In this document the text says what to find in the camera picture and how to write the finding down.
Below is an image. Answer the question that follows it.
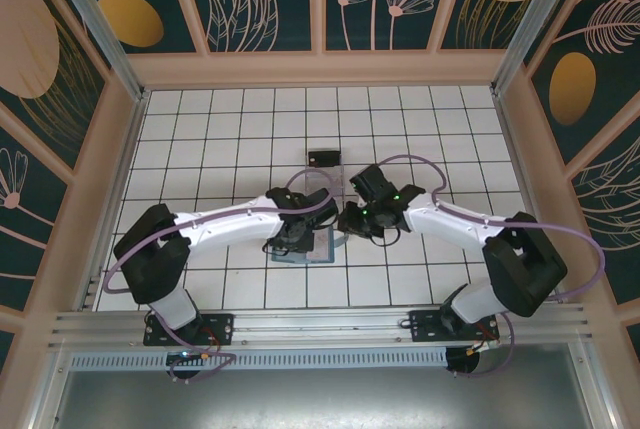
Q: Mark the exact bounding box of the black credit card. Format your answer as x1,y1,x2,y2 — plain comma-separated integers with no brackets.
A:
308,149,343,169

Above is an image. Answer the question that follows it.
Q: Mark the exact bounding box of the teal card holder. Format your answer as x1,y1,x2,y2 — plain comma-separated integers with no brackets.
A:
267,228,351,266

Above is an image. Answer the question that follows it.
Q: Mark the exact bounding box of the small circuit board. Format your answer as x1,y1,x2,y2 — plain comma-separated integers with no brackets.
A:
167,348,216,365

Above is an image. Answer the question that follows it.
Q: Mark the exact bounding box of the white wire connector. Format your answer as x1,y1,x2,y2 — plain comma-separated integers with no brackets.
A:
464,338,501,356

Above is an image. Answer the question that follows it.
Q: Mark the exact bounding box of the grey slotted cable duct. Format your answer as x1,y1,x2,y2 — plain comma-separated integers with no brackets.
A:
69,346,450,371

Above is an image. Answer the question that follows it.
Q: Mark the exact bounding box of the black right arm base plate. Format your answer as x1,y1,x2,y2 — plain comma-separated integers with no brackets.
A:
408,308,501,343

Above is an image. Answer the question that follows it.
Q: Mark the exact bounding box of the grey metal sheet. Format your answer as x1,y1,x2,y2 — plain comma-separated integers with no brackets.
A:
29,368,616,429

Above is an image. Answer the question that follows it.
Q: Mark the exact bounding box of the clear acrylic card stand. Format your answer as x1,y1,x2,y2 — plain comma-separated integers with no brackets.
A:
303,148,346,200

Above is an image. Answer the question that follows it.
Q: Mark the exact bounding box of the pinkish grey card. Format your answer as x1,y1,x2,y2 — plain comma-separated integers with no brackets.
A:
305,228,332,263

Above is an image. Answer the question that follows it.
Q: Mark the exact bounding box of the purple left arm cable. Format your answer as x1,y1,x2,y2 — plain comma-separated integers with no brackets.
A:
102,168,335,384

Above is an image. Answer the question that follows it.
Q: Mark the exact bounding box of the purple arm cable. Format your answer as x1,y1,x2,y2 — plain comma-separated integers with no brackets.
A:
102,168,335,384
377,153,610,380

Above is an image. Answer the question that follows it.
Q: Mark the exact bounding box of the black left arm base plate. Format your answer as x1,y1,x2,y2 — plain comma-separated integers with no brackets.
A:
143,312,236,348

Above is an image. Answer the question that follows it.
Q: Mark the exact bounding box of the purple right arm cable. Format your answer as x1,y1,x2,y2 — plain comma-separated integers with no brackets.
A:
377,153,610,380

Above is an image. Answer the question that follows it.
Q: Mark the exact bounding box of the aluminium frame post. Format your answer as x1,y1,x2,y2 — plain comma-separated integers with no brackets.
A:
492,0,596,95
39,0,152,103

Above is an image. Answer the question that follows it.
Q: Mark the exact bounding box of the aluminium mounting rail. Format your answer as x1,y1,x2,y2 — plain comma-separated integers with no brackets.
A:
47,302,596,350

